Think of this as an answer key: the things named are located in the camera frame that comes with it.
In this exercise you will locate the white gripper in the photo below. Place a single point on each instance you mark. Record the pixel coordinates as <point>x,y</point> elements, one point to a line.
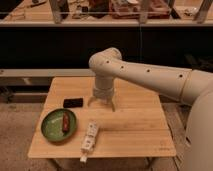
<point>103,94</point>

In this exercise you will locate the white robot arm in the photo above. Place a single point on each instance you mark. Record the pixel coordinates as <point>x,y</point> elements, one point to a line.
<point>188,86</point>

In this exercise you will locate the black rectangular block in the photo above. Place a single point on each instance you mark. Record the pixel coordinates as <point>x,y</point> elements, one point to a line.
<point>72,103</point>

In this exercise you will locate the red brown sausage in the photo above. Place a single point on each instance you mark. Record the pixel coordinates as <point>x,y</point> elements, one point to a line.
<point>65,125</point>

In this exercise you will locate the wooden table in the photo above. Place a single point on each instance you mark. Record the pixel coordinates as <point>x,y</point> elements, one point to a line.
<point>134,128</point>

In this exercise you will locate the green plate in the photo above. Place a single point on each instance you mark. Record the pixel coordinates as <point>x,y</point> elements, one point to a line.
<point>52,125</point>

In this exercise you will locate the long wooden shelf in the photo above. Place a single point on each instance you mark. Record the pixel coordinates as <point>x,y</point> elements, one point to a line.
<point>110,13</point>

